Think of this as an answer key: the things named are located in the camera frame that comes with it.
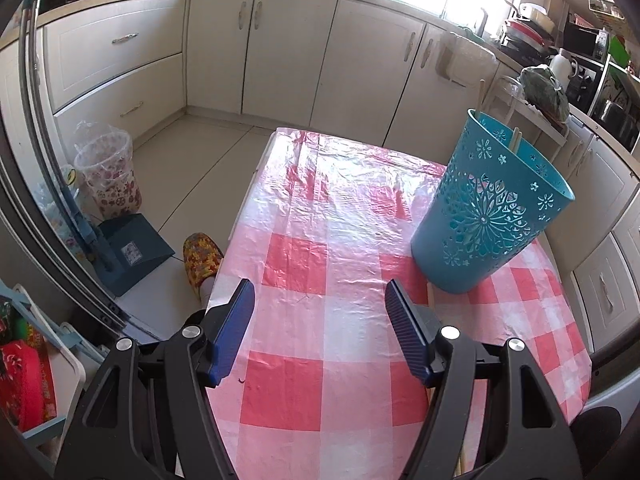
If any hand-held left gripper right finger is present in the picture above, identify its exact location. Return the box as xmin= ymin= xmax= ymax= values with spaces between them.
xmin=385 ymin=278 xmax=585 ymax=480

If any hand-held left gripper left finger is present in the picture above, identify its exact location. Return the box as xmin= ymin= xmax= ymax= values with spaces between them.
xmin=54 ymin=278 xmax=257 ymax=480

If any teal perforated plastic basket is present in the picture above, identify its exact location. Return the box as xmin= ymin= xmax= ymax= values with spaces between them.
xmin=410 ymin=108 xmax=576 ymax=295

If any yellow floral slipper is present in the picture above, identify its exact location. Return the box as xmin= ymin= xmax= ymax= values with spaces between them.
xmin=182 ymin=232 xmax=225 ymax=291

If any pink checked plastic tablecloth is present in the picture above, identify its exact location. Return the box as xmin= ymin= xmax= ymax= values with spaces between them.
xmin=202 ymin=127 xmax=593 ymax=480

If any blue dustpan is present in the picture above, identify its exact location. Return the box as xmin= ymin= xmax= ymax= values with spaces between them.
xmin=82 ymin=213 xmax=177 ymax=298

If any white and blue shelf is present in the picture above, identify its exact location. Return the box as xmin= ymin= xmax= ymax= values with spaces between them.
xmin=0 ymin=280 xmax=88 ymax=461

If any floral trash bin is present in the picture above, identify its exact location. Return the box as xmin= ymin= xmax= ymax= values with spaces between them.
xmin=74 ymin=120 xmax=143 ymax=221

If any red packet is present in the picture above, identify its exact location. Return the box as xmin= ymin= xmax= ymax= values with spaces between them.
xmin=0 ymin=340 xmax=56 ymax=433

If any cream base cabinet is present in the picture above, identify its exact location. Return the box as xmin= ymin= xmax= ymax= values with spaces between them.
xmin=525 ymin=110 xmax=640 ymax=351
xmin=185 ymin=0 xmax=446 ymax=151

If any silver refrigerator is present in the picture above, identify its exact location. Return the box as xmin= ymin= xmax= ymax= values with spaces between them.
xmin=0 ymin=0 xmax=151 ymax=346

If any white storage rack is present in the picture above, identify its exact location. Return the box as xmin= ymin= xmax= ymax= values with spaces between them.
xmin=487 ymin=75 xmax=571 ymax=161

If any green tied bag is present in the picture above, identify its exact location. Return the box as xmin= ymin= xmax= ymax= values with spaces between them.
xmin=517 ymin=64 xmax=571 ymax=121

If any cream drawer cabinet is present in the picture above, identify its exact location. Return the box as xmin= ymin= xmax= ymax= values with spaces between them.
xmin=42 ymin=0 xmax=188 ymax=146

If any dish rack with bowls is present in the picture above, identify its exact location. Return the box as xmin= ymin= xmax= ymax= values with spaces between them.
xmin=500 ymin=2 xmax=558 ymax=58

